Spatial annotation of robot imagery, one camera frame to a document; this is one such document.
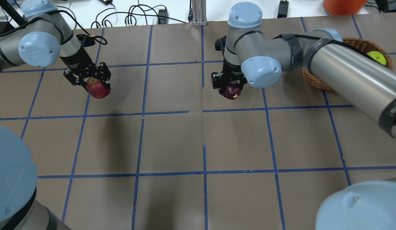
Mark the green apple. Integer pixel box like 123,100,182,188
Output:
367,51,387,66

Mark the dark red apple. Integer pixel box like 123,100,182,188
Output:
220,83,241,100

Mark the orange bucket with lid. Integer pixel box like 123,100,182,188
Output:
322,0,367,16

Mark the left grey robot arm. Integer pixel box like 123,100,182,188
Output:
0,0,111,230

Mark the red yellow apple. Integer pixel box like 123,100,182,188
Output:
85,78,111,99

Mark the woven wicker basket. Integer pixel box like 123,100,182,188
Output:
302,38,394,91

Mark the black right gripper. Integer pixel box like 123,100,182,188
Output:
211,59,247,94

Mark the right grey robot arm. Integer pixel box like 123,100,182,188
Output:
211,2,396,230

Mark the black power adapter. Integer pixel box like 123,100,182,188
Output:
277,0,289,18

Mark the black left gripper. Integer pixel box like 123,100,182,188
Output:
60,48,111,92

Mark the aluminium frame post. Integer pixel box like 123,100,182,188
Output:
189,0,207,26

